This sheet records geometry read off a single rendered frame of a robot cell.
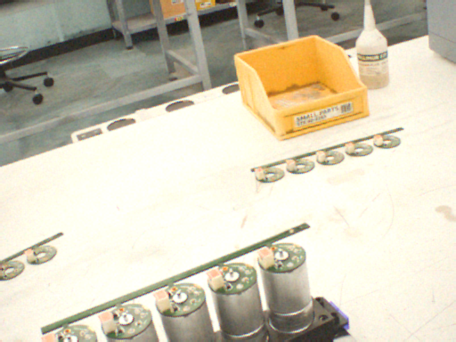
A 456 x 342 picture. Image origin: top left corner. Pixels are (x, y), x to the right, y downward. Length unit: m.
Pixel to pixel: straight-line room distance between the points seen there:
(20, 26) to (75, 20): 0.41
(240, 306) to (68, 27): 4.42
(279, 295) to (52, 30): 4.41
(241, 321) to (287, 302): 0.03
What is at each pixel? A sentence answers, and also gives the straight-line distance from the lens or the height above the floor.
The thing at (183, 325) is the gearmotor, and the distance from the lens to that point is 0.29.
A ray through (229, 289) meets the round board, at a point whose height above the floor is 0.81.
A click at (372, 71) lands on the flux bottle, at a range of 0.68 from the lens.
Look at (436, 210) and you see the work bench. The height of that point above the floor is 0.75.
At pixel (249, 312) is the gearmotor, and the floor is 0.80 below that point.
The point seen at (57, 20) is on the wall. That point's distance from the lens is 4.66.
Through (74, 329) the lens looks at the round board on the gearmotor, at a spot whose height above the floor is 0.81.
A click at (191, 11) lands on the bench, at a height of 0.47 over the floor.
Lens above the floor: 0.99
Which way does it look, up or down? 27 degrees down
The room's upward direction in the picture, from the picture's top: 11 degrees counter-clockwise
